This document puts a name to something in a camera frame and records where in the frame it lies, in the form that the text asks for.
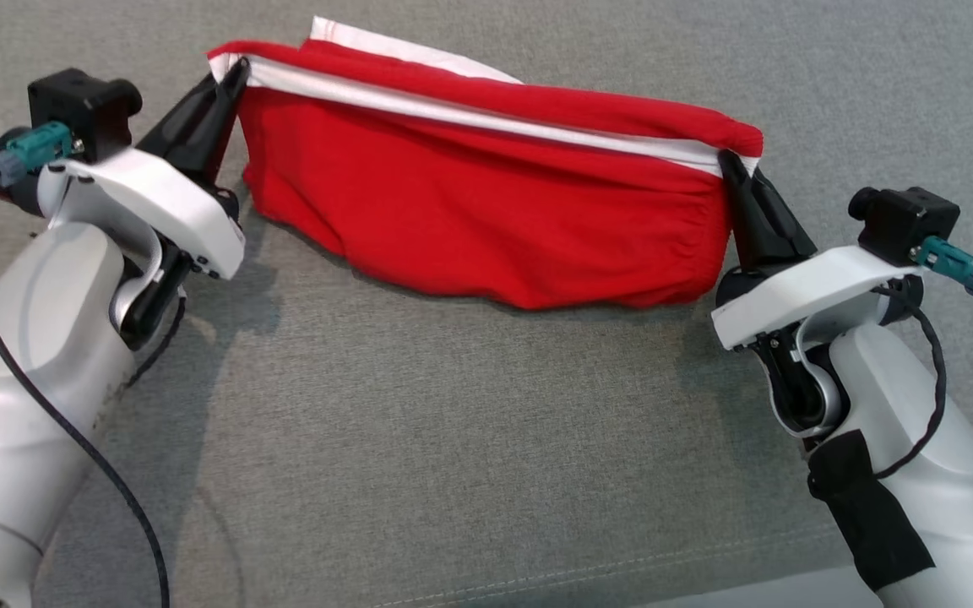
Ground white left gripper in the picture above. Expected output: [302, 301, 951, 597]
[37, 57, 249, 280]

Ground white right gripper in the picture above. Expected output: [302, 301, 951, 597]
[710, 150, 918, 351]

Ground black cable with teal plug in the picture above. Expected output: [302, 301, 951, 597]
[0, 121, 173, 608]
[913, 236, 973, 322]

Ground red shorts with white stripes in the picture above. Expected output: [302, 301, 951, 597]
[206, 15, 764, 311]

